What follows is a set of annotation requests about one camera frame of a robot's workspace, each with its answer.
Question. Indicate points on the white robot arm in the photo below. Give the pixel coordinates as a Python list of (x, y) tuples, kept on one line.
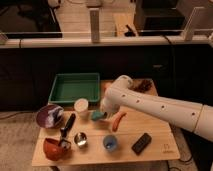
[(191, 116)]

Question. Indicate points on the white plastic cup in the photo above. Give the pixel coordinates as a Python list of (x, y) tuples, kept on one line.
[(81, 107)]

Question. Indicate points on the blue plastic cup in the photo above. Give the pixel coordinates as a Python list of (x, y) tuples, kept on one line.
[(110, 143)]

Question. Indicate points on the orange carrot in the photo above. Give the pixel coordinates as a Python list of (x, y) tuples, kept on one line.
[(117, 120)]

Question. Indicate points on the dark grape bunch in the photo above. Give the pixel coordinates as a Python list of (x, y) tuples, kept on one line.
[(143, 86)]

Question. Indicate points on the green plastic tray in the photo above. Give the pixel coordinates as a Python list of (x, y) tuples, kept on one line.
[(69, 87)]

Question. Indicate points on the wooden board table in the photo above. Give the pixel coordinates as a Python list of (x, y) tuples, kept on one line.
[(162, 147)]

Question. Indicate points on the purple ceramic bowl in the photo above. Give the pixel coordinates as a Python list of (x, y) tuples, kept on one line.
[(49, 116)]

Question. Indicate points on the black rectangular block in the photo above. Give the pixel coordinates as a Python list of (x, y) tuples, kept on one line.
[(141, 143)]

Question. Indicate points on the black handled tool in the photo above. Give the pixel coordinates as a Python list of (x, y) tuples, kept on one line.
[(68, 125)]

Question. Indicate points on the white post centre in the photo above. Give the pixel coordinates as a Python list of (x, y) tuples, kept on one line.
[(94, 23)]

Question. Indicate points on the white post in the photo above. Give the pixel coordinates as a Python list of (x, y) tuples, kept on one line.
[(94, 23), (196, 15)]

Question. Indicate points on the white post right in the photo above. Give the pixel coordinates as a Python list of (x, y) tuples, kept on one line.
[(196, 15)]

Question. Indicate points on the white horizontal rail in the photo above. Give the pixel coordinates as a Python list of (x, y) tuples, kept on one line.
[(105, 41)]

